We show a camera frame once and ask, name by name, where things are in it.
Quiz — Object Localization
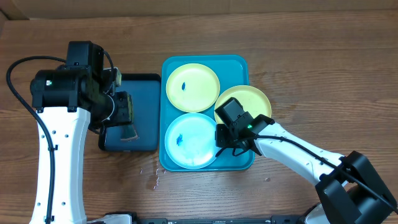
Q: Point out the brown sponge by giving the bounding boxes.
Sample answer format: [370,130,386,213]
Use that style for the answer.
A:
[121,124,138,141]

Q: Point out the light blue plate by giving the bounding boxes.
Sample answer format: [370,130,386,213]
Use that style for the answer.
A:
[164,113,220,170]

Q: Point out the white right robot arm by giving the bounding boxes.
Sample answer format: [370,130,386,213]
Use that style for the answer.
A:
[216,110,397,223]

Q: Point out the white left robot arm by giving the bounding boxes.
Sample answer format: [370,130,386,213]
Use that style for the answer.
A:
[30,41,134,223]

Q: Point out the black tray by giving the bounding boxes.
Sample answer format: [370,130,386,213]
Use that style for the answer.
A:
[98,73,161,152]

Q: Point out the blue plastic tray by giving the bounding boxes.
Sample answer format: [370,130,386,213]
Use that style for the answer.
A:
[159,55,255,172]

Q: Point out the yellow plate right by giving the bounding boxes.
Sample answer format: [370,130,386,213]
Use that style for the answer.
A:
[215,85,272,118]

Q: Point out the yellow plate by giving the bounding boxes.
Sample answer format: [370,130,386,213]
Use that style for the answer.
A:
[166,63,221,113]
[215,85,272,118]

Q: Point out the yellow plate far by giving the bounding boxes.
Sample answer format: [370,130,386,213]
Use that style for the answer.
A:
[166,63,221,113]

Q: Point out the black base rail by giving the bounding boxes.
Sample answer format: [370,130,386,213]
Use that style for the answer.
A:
[87,212,304,224]

